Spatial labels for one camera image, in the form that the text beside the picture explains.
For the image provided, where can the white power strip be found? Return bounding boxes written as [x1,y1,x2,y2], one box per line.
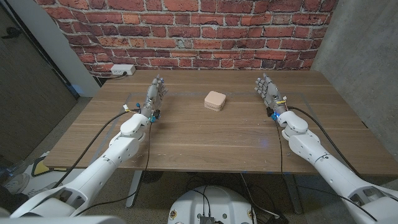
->
[110,63,137,76]

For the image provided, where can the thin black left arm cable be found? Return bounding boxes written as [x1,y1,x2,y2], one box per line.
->
[73,119,153,217]

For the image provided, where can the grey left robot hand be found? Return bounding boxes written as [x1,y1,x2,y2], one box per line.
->
[140,74,169,119]

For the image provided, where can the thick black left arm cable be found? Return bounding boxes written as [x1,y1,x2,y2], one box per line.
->
[51,108,141,190]

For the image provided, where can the grey table leg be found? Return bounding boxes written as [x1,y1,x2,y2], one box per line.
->
[284,174,303,215]
[126,170,144,208]

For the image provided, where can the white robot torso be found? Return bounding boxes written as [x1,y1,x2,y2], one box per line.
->
[167,185,258,224]

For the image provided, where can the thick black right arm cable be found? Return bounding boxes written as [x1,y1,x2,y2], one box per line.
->
[286,105,361,179]

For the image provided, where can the black door handle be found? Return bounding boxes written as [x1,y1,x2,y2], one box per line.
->
[1,27,22,40]

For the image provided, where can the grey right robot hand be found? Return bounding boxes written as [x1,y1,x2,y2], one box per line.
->
[254,73,290,117]

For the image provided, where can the brick print backdrop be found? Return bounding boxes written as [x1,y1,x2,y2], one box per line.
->
[34,0,340,77]

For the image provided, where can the yellow and black floor mat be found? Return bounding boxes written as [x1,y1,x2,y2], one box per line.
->
[30,157,68,177]

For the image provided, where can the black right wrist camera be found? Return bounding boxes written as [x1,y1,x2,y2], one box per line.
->
[266,107,279,121]

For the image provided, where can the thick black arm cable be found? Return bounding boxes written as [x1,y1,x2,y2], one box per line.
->
[51,108,141,190]
[286,105,361,179]

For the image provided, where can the black power strip cord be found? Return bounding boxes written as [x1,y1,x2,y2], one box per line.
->
[93,71,128,79]

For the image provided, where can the beige jewelry box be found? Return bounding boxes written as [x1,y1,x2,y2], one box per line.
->
[203,90,227,112]

